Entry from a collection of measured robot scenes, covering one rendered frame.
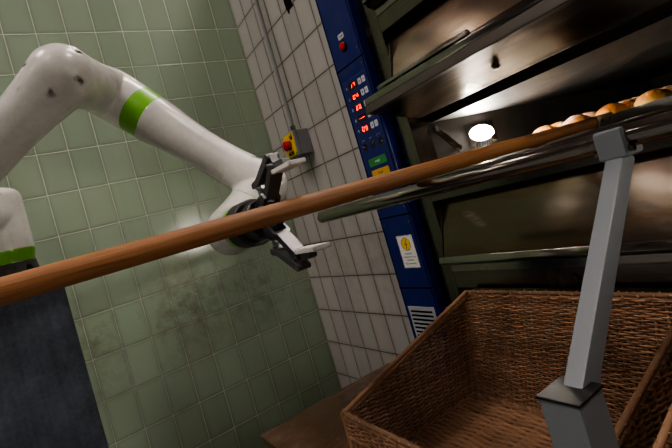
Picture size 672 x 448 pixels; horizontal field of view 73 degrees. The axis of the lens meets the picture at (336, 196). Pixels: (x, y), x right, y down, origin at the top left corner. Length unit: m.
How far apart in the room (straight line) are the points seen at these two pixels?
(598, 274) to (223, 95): 1.81
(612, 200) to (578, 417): 0.23
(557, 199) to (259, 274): 1.29
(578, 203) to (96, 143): 1.62
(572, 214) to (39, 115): 1.11
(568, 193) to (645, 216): 0.16
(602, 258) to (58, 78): 0.93
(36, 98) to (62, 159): 0.90
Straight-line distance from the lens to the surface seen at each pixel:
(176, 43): 2.16
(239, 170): 1.03
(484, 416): 1.27
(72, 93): 1.04
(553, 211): 1.14
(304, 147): 1.79
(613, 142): 0.62
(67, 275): 0.59
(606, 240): 0.56
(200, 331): 1.94
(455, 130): 1.49
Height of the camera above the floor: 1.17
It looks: 1 degrees up
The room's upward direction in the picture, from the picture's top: 16 degrees counter-clockwise
